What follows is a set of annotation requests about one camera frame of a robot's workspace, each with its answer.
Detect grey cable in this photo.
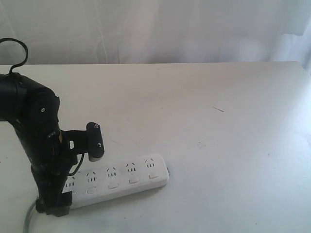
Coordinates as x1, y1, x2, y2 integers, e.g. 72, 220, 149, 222
23, 201, 39, 233

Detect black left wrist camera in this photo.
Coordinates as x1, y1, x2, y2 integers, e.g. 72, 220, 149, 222
86, 122, 104, 162

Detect white five-outlet power strip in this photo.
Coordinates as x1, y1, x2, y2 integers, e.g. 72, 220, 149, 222
63, 154, 169, 209

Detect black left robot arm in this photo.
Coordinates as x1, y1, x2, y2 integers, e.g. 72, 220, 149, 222
0, 73, 77, 217

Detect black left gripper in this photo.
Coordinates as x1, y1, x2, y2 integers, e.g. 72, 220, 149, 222
30, 121, 89, 217

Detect white curtain backdrop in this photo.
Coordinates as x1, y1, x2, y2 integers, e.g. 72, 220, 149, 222
0, 0, 311, 71

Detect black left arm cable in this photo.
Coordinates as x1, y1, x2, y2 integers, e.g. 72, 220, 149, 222
0, 37, 29, 75

